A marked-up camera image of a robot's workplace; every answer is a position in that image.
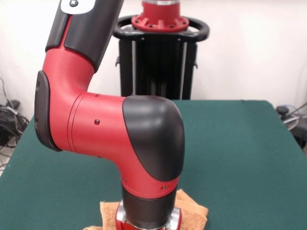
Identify orange terry towel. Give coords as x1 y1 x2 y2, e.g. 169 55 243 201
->
83 188 209 230

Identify dark green table cloth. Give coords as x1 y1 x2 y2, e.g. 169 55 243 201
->
0 100 307 230

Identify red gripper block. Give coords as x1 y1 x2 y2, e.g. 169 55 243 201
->
115 207 184 230

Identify black stand base with caster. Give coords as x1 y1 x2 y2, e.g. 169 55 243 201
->
275 105 307 154

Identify black floor cable tangle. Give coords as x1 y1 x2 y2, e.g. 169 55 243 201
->
0 76 31 168

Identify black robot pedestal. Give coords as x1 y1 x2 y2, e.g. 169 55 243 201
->
112 15 211 100

